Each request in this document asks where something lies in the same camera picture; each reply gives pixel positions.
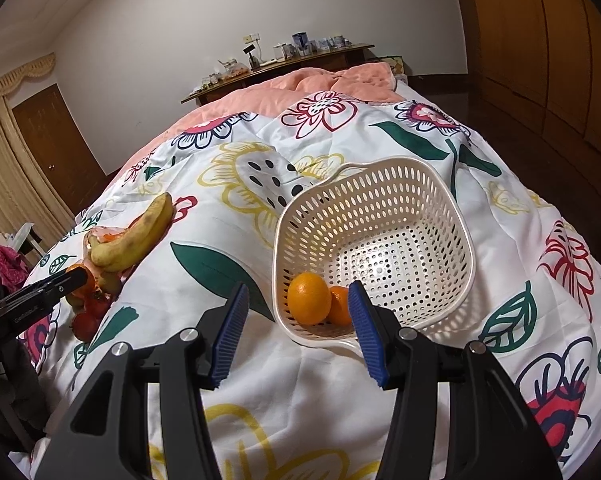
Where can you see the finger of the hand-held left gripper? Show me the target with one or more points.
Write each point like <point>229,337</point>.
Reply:
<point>55,285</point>

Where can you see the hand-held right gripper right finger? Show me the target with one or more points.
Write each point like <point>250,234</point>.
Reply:
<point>368,335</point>

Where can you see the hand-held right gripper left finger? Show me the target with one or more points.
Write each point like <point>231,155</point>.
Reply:
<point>228,335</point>

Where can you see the small orange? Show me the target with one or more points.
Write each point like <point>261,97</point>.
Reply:
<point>341,306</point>
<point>84,286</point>

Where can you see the red tomato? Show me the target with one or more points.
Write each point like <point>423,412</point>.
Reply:
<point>99,305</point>
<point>86,327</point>

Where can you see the green round fruit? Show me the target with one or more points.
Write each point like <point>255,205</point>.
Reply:
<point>74,302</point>
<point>112,283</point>

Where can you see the large orange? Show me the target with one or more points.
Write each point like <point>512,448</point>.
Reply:
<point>308,297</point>

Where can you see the clear plastic bag of fruit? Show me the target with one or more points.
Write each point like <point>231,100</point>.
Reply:
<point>105,234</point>

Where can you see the yellow spotted banana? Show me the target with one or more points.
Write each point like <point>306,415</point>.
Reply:
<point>130,240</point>

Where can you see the cream perforated plastic basket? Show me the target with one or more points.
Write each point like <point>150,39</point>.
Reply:
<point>380,240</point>

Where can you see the red cloth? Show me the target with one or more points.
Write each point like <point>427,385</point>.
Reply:
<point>3,264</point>

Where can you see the white stool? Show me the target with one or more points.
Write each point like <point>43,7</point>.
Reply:
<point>23,237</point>

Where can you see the white floral printed blanket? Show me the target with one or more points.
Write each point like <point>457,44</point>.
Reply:
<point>290,400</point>

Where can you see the brown wooden door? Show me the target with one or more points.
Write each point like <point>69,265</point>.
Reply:
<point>55,140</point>

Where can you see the pink quilt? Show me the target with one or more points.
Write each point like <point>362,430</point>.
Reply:
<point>305,87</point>

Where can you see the wooden headboard shelf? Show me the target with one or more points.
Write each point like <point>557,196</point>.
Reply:
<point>260,72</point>

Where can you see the small black device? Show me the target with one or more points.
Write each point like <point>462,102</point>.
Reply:
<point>251,53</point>

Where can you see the white jars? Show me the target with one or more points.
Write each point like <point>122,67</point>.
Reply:
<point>336,41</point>

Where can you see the blue and white container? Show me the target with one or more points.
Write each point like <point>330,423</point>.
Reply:
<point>300,42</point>

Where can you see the wooden wardrobe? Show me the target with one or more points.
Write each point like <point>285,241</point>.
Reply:
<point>545,50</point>

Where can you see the wall socket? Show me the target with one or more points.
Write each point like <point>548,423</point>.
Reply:
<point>251,38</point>

